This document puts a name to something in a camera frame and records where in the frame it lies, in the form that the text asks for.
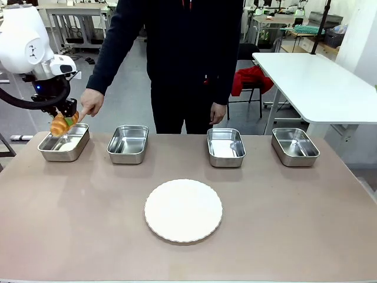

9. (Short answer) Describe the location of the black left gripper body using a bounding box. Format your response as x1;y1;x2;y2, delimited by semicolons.
30;75;73;115

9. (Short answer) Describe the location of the golden croissant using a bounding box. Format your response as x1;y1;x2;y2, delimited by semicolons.
49;111;80;137

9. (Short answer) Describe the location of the person's right forearm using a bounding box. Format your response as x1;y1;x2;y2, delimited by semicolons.
86;26;133;96

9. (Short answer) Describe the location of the person's left forearm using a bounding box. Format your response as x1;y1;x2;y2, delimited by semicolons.
212;50;240;105

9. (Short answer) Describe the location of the steel rectangular container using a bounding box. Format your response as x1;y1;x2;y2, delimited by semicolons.
206;128;246;168
37;123;90;163
106;125;150;164
271;127;321;167

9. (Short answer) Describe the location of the person's right hand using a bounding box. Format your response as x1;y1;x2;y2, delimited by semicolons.
77;87;105;123

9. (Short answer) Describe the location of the person's left hand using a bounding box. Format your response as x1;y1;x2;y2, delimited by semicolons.
209;101;227;125

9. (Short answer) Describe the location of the white background desk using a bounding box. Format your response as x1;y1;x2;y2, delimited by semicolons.
44;5;114;54

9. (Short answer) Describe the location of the person in black clothing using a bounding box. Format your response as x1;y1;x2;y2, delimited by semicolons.
86;0;244;135

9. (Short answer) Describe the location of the white scalloped plate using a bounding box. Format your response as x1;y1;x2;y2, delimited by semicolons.
144;179;223;243

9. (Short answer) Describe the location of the red cloth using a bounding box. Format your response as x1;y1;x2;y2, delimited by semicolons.
231;65;275;97

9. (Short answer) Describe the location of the black chair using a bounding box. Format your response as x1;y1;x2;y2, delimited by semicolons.
227;43;264;119

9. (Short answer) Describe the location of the wooden top background desk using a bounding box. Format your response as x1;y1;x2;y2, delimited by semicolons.
252;14;309;53

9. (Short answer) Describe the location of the large white table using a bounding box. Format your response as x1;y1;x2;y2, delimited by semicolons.
252;52;377;144

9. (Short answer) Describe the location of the green rack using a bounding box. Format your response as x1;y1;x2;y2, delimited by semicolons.
293;24;325;34

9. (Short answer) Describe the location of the black stand pole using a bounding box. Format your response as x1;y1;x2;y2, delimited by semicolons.
311;0;331;55

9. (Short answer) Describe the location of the grey crate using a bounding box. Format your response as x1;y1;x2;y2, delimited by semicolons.
325;28;343;48

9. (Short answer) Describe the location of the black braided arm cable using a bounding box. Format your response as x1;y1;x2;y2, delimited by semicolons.
0;78;71;110

